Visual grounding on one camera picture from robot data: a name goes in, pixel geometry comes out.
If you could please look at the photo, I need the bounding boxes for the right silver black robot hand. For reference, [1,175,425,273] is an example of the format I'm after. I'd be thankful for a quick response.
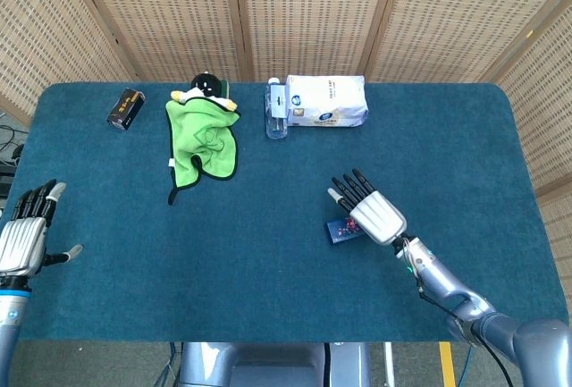
[327,168,408,246]

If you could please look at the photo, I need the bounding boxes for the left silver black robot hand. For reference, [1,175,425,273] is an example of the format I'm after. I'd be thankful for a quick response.
[0,180,85,279]

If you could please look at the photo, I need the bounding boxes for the blue glasses case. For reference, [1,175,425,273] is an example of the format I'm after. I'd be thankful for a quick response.
[324,215,364,244]

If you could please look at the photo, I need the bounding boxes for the black device on floor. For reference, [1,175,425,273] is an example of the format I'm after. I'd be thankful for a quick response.
[0,163,17,196]

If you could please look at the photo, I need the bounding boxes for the blue felt table cover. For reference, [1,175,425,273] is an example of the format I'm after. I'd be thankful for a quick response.
[7,81,569,343]

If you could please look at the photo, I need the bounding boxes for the white tissue pack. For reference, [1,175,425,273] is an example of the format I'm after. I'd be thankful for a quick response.
[284,74,370,130]

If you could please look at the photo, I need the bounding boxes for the clear plastic water bottle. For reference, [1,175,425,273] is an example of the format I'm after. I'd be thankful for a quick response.
[265,77,290,140]

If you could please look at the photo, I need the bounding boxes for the black box with gold print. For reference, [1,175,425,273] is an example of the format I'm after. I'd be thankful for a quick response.
[105,88,147,132]

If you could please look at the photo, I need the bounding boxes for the grey-blue robot torso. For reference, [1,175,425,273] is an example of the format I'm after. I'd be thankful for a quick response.
[178,341,372,387]

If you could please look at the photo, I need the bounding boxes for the green microfibre cloth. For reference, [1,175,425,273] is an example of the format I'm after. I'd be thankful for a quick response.
[164,96,242,206]

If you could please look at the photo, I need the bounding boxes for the woven bamboo screen panel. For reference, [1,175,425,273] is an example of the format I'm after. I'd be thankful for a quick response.
[71,0,247,83]
[480,0,572,267]
[364,0,572,84]
[0,0,138,129]
[231,0,403,83]

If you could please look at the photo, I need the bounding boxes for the black round plush toy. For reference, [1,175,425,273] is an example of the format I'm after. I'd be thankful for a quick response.
[172,72,239,112]

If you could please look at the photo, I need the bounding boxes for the black floor cables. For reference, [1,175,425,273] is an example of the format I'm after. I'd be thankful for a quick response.
[0,122,28,164]

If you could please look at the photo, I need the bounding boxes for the blue cable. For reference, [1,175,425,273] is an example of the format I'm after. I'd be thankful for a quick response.
[461,346,475,387]

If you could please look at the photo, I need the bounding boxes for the grey cable bundle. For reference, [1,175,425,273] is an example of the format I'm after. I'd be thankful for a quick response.
[154,341,184,387]

